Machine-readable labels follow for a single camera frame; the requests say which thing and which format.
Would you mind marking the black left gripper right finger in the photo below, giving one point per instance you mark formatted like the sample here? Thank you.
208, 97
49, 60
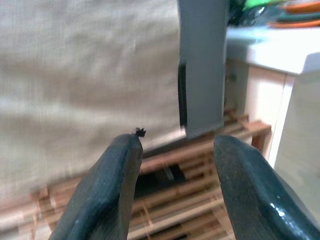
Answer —
250, 195

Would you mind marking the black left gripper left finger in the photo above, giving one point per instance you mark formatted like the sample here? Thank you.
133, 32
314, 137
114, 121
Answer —
105, 190

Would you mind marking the black fridge door strip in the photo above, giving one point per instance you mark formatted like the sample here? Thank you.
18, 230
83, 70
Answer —
182, 95

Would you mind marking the grey fridge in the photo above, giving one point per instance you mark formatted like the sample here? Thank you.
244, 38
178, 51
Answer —
202, 62

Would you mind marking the wooden slatted floor mat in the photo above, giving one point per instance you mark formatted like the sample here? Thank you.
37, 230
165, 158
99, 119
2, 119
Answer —
175, 200

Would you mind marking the white upright panel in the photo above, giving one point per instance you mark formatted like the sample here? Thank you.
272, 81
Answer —
300, 125

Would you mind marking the beige cloth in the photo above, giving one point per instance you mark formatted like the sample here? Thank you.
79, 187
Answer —
75, 75

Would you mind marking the white kitchen cabinet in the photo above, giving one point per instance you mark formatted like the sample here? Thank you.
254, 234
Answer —
265, 50

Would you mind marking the dark green plate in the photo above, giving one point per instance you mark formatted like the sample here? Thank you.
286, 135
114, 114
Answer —
300, 17

